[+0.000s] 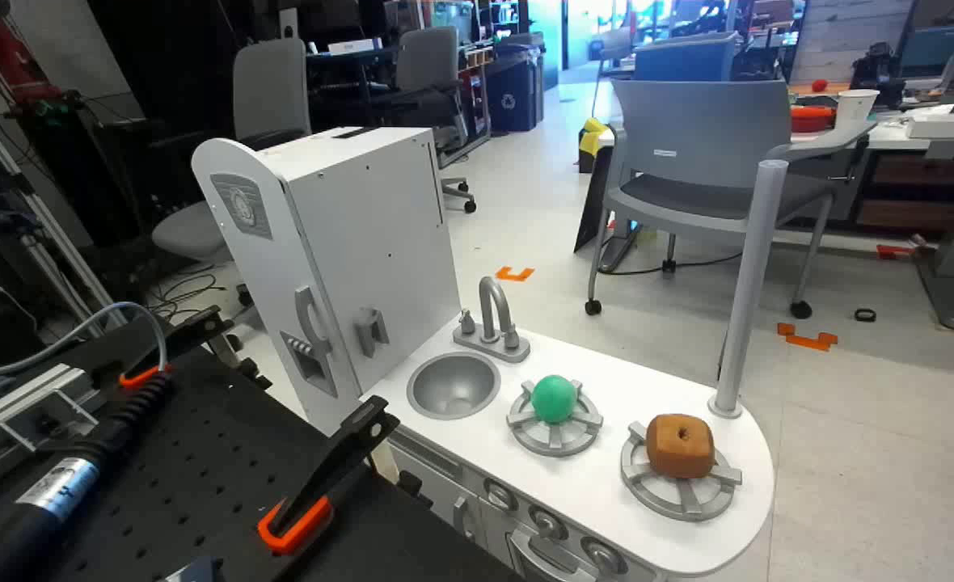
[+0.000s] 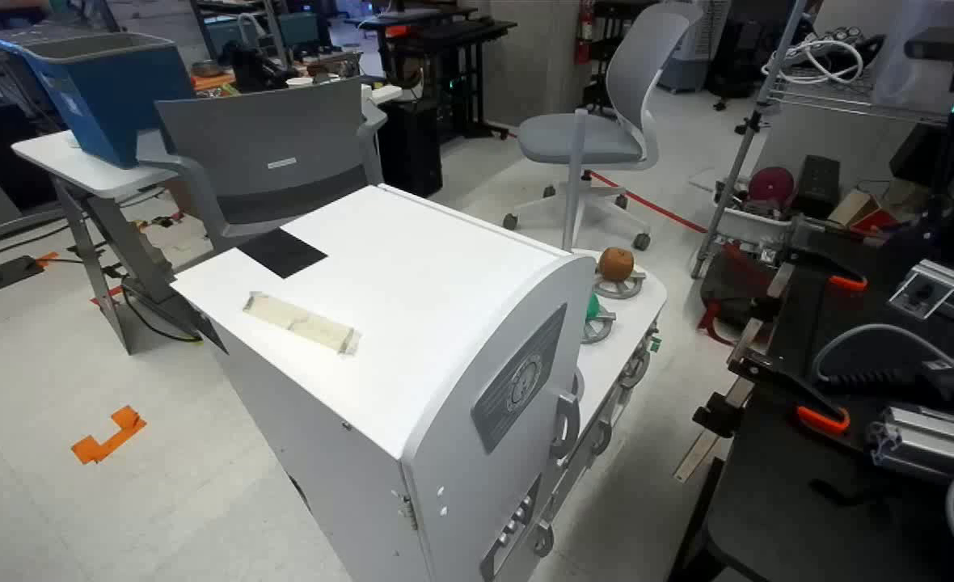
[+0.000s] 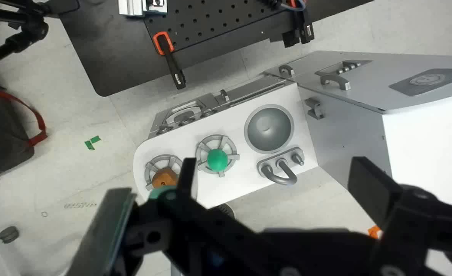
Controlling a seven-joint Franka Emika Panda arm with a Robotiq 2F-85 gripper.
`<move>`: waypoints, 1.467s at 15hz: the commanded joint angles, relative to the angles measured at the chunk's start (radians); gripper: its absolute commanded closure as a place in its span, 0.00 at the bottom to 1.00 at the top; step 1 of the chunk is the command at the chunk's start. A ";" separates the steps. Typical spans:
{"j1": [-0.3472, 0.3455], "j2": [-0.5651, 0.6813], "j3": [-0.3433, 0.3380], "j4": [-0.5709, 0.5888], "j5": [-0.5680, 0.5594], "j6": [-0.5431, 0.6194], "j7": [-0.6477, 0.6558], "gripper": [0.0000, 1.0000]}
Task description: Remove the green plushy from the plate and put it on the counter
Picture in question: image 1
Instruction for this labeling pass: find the green plush ball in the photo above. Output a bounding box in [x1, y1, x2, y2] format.
[528, 373, 581, 427]

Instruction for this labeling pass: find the grey toy burner plate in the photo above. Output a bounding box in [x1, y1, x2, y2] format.
[617, 421, 746, 523]
[505, 375, 608, 459]

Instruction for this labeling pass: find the white toy kitchen counter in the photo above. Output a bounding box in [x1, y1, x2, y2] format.
[360, 319, 776, 582]

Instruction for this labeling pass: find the grey toy faucet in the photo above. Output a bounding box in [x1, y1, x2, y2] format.
[453, 275, 535, 365]

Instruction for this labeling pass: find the grey toy sink bowl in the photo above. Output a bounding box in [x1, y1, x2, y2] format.
[404, 349, 505, 423]

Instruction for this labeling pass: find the white toy kitchen cabinet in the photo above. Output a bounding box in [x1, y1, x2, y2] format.
[191, 122, 466, 440]

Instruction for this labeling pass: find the yellow object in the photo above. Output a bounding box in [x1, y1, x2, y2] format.
[577, 112, 617, 174]

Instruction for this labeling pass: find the blue recycling bin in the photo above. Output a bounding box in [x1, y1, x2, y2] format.
[486, 51, 545, 135]

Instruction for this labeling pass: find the grey toy stove knob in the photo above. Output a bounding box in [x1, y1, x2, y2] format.
[580, 533, 631, 582]
[481, 478, 520, 518]
[528, 506, 573, 548]

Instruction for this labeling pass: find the black clamp with orange tip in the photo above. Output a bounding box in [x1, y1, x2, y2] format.
[257, 394, 402, 560]
[118, 304, 233, 394]

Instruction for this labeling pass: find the dark grey office chair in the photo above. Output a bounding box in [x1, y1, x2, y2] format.
[370, 25, 479, 216]

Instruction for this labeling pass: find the brown plush cube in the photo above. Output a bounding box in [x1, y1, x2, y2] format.
[642, 410, 717, 482]

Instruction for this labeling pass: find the grey toy kitchen pole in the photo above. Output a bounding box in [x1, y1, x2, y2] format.
[708, 154, 793, 421]

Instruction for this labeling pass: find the grey plastic chair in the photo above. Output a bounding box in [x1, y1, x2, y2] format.
[581, 78, 875, 323]

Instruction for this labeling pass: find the black perforated board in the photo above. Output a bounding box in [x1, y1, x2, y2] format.
[0, 341, 520, 582]

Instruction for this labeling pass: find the orange box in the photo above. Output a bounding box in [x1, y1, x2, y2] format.
[790, 96, 841, 135]

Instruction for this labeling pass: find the white cup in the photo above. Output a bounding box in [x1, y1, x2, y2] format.
[834, 88, 882, 132]

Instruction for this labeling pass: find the white office desk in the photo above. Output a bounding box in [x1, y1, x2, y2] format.
[793, 101, 954, 332]

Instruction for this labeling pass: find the grey cable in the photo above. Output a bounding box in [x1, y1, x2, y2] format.
[0, 299, 170, 388]

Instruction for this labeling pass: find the aluminium frame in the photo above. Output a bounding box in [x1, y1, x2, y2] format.
[0, 61, 129, 332]

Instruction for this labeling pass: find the black handle with silver label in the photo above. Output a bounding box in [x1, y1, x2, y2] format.
[0, 368, 177, 582]

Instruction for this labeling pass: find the aluminium extrusion rail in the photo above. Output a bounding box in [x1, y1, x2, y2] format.
[0, 359, 93, 440]

